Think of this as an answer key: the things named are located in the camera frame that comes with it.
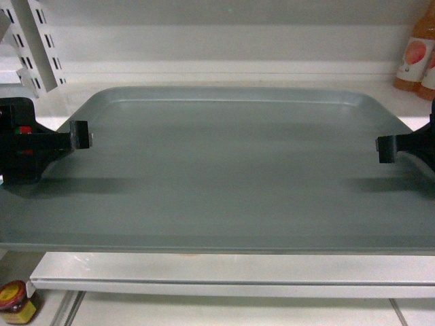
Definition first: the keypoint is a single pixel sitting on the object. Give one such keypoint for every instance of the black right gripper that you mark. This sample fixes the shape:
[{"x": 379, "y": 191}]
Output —
[{"x": 420, "y": 143}]

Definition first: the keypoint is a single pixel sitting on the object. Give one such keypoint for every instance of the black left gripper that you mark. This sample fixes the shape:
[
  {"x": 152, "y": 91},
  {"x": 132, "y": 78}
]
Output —
[{"x": 27, "y": 147}]

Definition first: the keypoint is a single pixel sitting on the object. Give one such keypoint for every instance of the grey rectangular serving tray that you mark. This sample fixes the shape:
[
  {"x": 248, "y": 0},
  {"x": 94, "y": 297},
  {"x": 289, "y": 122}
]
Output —
[{"x": 254, "y": 170}]

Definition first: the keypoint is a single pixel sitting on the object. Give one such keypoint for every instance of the orange juice bottle top middle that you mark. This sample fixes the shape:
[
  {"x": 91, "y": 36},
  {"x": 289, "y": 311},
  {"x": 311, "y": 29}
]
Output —
[{"x": 426, "y": 87}]

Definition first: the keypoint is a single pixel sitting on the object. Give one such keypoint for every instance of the orange juice bottle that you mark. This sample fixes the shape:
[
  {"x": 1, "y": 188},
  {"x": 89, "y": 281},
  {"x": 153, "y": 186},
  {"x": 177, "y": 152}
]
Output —
[
  {"x": 417, "y": 53},
  {"x": 426, "y": 87}
]

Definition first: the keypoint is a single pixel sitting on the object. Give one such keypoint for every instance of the orange juice bottle top left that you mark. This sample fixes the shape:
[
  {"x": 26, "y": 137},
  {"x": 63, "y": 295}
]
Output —
[{"x": 417, "y": 53}]

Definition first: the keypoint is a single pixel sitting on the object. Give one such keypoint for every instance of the white slotted shelf upright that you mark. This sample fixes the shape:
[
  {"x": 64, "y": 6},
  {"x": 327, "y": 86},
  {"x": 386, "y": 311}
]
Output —
[{"x": 29, "y": 42}]

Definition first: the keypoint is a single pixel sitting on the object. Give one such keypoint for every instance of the white middle shelf board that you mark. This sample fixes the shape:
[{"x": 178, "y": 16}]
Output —
[{"x": 239, "y": 275}]

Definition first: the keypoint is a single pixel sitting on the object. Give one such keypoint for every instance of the red lid sauce jar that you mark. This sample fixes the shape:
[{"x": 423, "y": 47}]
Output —
[{"x": 17, "y": 308}]

